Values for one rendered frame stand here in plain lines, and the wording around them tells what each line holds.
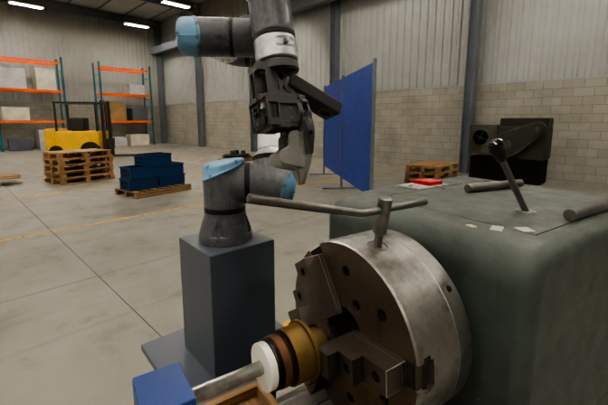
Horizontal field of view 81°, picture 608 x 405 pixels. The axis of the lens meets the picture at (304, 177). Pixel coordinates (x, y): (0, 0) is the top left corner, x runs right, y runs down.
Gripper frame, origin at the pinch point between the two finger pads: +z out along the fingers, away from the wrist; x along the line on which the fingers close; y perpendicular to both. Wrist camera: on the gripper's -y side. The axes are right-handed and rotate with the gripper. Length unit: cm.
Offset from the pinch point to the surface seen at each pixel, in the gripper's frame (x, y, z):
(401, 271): 13.4, -6.2, 16.6
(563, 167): -330, -961, 18
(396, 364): 15.4, -0.6, 27.7
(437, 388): 16.5, -6.5, 32.8
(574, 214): 23.7, -41.3, 13.5
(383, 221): 11.3, -6.1, 9.1
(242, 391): -18.7, 9.3, 40.0
